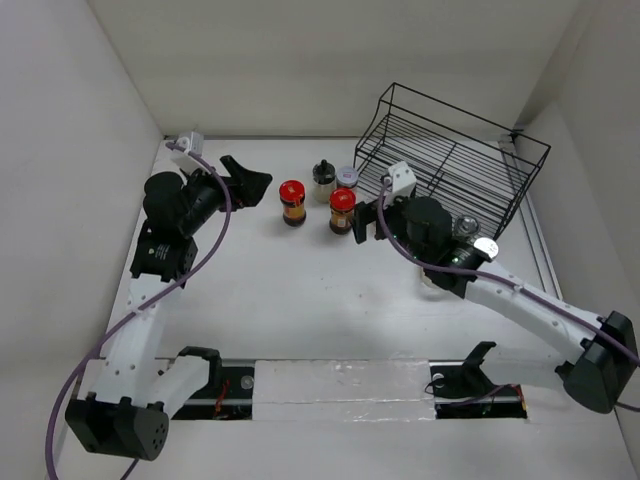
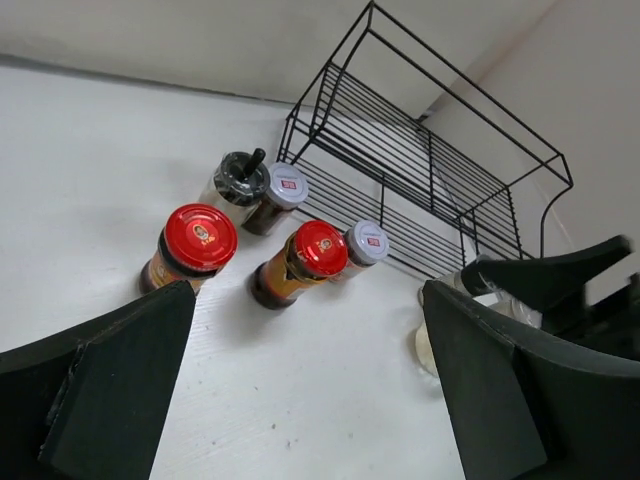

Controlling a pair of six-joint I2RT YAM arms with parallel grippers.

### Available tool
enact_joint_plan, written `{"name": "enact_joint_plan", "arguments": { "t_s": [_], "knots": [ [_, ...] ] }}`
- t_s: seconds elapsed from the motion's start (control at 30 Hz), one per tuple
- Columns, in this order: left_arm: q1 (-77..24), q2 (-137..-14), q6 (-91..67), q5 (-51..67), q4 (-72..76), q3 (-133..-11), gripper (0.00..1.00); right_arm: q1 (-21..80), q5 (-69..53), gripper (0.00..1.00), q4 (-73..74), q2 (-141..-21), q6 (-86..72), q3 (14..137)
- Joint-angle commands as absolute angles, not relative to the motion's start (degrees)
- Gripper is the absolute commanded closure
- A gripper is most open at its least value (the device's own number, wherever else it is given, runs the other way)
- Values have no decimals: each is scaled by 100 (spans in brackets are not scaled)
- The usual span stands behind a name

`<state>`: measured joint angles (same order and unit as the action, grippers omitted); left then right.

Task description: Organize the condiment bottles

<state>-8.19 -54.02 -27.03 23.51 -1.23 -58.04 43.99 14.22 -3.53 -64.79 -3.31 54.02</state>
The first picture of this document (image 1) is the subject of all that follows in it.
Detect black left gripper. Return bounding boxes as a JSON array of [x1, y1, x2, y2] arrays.
[[179, 156, 271, 236]]

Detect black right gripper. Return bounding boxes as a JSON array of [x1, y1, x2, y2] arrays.
[[346, 189, 429, 266]]

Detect red lid chili jar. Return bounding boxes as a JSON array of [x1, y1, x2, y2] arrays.
[[279, 180, 306, 227], [329, 188, 356, 235]]

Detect black collar pepper shaker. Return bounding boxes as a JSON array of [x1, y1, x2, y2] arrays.
[[453, 215, 481, 238]]

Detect silver lid blue label shaker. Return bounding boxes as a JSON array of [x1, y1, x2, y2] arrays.
[[473, 237, 499, 262]]

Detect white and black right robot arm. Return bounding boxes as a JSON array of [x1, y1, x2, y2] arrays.
[[352, 197, 639, 414]]

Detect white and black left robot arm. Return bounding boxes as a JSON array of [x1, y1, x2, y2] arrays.
[[65, 155, 273, 461]]

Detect white lid dark spice jar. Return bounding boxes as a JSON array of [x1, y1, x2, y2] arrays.
[[336, 166, 359, 191]]

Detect black knob grinder jar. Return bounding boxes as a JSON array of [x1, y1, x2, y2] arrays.
[[312, 159, 336, 203]]

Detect wide clear glass jar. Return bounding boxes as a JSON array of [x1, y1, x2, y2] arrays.
[[420, 270, 450, 301]]

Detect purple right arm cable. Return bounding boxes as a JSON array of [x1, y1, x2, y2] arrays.
[[375, 180, 640, 416]]

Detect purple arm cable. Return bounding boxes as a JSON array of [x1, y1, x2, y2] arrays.
[[375, 180, 640, 416], [47, 141, 234, 480]]

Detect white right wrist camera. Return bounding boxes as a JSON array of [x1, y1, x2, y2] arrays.
[[382, 161, 417, 203]]

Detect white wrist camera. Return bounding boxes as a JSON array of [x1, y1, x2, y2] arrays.
[[382, 161, 417, 203], [170, 130, 204, 175]]

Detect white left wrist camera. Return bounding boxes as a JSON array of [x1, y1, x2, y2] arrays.
[[170, 130, 204, 175]]

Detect black wire rack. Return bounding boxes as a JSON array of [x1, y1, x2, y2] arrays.
[[353, 82, 551, 239]]

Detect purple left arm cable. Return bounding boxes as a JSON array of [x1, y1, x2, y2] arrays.
[[47, 141, 234, 480]]

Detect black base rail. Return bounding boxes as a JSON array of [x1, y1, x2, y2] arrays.
[[174, 359, 522, 423]]

